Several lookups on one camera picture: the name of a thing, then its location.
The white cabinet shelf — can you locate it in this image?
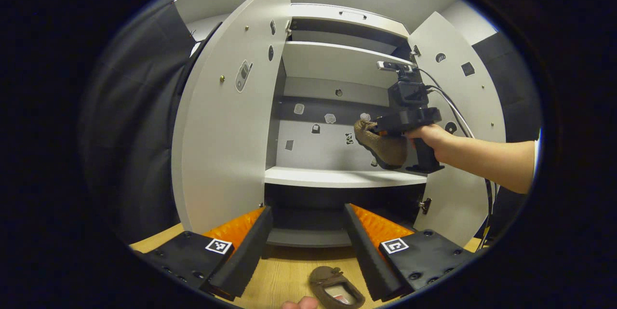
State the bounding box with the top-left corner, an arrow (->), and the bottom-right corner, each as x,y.
264,166 -> 429,189
282,40 -> 410,89
292,29 -> 403,55

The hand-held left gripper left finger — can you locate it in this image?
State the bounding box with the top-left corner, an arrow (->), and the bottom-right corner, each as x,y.
140,205 -> 274,302

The brown fuzzy slipper shoe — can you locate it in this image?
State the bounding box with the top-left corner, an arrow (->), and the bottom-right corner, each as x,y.
308,266 -> 366,309
353,119 -> 409,171

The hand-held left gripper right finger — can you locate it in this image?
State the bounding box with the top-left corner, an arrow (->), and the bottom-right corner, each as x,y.
343,203 -> 478,302

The right gripper cable bundle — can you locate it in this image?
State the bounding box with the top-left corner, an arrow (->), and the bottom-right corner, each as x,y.
416,67 -> 499,252

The white cabinet door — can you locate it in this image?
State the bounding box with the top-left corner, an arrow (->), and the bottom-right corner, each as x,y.
407,11 -> 507,248
171,0 -> 292,235

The white shoe cabinet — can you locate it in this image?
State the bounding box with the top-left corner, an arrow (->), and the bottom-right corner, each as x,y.
264,3 -> 429,248

